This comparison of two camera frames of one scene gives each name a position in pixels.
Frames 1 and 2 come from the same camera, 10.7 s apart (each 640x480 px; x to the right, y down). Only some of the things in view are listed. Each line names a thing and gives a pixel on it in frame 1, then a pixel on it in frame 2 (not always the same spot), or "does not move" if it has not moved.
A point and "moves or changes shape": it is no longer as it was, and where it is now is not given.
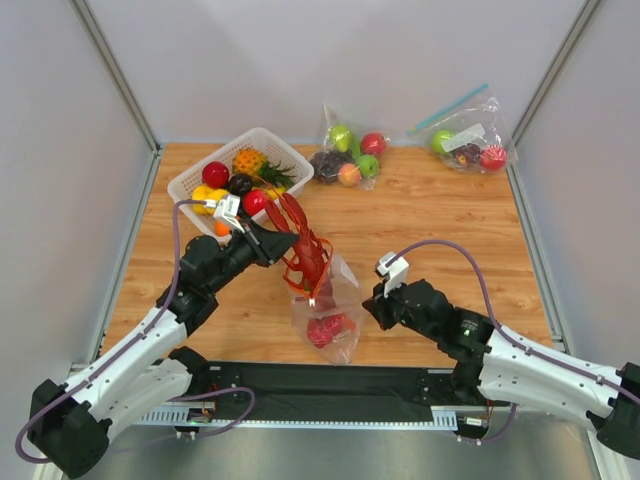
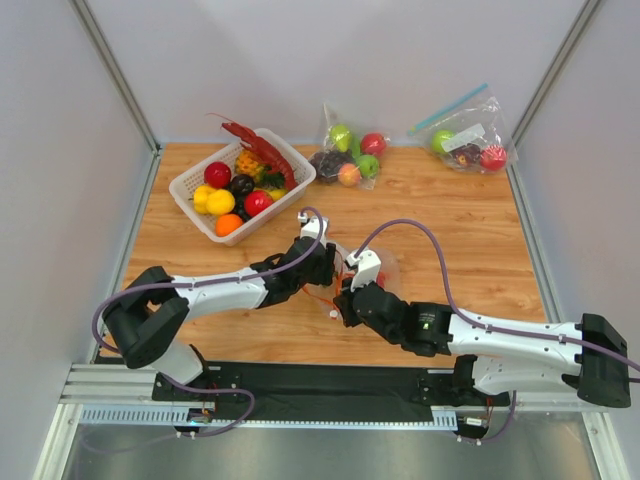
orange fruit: [221, 229] does not move
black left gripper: [263, 245] to [326, 263]
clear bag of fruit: [346, 158] does not move
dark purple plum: [240, 184] does not move
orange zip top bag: [334, 323] moves or changes shape
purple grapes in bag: [326, 164] does not move
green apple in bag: [368, 165] does not move
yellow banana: [275, 191] does not move
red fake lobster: [311, 255] moves or changes shape
